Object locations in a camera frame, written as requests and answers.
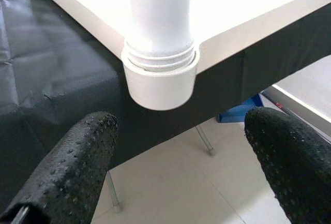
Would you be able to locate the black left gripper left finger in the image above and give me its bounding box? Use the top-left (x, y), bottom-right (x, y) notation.
top-left (0, 111), bottom-right (119, 224)

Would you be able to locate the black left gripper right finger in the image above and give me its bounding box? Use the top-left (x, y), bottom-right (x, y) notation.
top-left (244, 107), bottom-right (331, 224)

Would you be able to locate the long black floor pole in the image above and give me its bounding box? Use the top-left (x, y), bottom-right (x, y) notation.
top-left (261, 91), bottom-right (295, 117)

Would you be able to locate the metal folding table frame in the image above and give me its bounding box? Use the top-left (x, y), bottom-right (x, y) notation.
top-left (106, 124), bottom-right (217, 213)

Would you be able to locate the white plastic table top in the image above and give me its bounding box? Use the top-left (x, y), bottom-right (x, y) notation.
top-left (22, 0), bottom-right (331, 111)

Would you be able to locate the white plastic table leg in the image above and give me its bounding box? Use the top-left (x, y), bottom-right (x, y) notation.
top-left (125, 0), bottom-right (195, 73)

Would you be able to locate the blue dustpan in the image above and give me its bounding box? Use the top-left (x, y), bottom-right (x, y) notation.
top-left (218, 93), bottom-right (264, 124)

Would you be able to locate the black tablecloth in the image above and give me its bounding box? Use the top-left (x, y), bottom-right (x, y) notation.
top-left (0, 0), bottom-right (331, 209)

